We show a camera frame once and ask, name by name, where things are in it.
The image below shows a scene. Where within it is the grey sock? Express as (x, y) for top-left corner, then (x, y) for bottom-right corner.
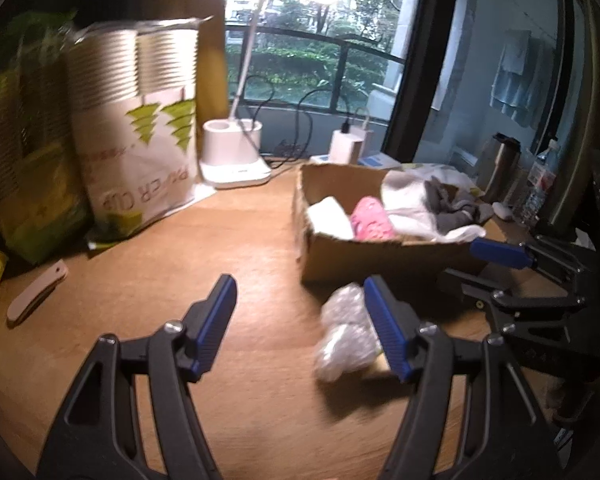
(422, 178), (496, 233)

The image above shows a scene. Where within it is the cardboard box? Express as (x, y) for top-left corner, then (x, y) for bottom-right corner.
(292, 162), (506, 286)

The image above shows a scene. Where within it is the black balcony railing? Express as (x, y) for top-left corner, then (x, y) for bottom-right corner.
(225, 22), (406, 121)

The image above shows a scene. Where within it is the white paper cup bag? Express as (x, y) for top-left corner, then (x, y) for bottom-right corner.
(62, 17), (216, 241)

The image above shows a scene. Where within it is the green paper cup bag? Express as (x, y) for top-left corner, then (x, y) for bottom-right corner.
(0, 10), (93, 266)

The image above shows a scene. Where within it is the white sock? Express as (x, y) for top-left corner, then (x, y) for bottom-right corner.
(307, 196), (356, 241)

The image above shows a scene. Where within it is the white desk lamp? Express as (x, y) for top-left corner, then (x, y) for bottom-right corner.
(200, 0), (351, 190)

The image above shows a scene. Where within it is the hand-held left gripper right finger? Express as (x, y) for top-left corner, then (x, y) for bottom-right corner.
(364, 275), (564, 480)

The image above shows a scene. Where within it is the hanging blue towel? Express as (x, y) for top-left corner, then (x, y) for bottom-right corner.
(490, 30), (546, 128)

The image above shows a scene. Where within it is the white charger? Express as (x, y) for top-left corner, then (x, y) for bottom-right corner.
(329, 129), (356, 163)

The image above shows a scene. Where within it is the pink knitted cloth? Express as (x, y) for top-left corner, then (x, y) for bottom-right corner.
(350, 196), (396, 241)

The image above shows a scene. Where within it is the white folding knife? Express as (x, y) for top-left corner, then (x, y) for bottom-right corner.
(7, 259), (70, 322)

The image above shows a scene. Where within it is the black sliding door frame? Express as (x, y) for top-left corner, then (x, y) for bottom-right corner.
(380, 0), (461, 163)

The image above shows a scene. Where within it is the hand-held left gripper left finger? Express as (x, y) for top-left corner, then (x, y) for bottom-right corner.
(35, 274), (239, 480)

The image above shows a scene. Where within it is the clear water bottle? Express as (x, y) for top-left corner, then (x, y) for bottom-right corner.
(520, 140), (561, 226)

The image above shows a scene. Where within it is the cotton swab pack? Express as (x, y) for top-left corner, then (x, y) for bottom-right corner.
(314, 282), (396, 383)

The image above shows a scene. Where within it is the white textured towel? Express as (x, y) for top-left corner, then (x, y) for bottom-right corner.
(381, 167), (487, 245)

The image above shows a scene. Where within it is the black cable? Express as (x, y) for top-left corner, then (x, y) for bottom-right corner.
(240, 75), (351, 161)

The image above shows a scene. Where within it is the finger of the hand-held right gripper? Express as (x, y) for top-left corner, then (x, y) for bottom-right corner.
(470, 236), (589, 281)
(437, 267), (587, 312)

